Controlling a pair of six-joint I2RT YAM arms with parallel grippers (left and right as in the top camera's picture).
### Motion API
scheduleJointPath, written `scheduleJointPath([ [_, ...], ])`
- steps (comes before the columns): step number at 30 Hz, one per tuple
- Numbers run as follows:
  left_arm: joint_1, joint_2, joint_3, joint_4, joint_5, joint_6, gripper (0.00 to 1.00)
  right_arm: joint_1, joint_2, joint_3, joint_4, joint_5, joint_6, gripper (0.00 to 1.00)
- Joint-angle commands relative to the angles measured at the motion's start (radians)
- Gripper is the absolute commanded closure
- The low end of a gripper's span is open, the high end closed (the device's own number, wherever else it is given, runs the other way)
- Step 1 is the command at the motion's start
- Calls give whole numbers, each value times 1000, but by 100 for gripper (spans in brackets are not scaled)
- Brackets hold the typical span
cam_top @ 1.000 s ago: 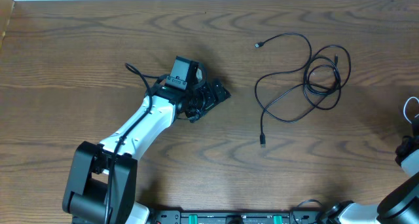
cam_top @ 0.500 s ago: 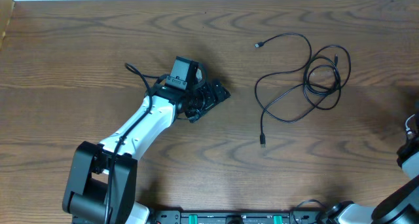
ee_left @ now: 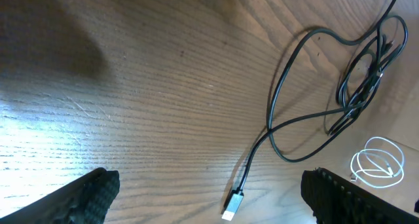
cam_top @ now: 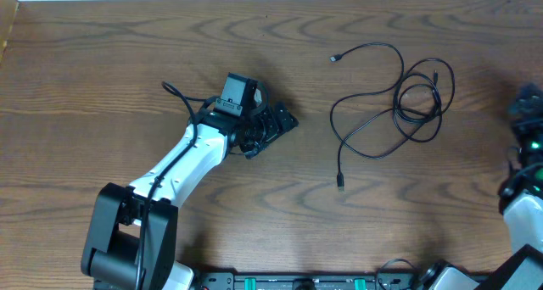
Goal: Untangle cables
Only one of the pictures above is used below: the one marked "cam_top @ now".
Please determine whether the black usb cable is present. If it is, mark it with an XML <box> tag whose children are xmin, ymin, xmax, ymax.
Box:
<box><xmin>329</xmin><ymin>42</ymin><xmax>456</xmax><ymax>192</ymax></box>

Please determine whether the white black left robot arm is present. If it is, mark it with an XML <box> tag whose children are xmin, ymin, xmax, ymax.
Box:
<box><xmin>81</xmin><ymin>73</ymin><xmax>299</xmax><ymax>289</ymax></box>

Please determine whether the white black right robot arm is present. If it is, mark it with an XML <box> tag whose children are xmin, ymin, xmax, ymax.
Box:
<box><xmin>477</xmin><ymin>83</ymin><xmax>542</xmax><ymax>289</ymax></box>

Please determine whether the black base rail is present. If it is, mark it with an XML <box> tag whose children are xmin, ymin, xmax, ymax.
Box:
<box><xmin>186</xmin><ymin>259</ymin><xmax>489</xmax><ymax>290</ymax></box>

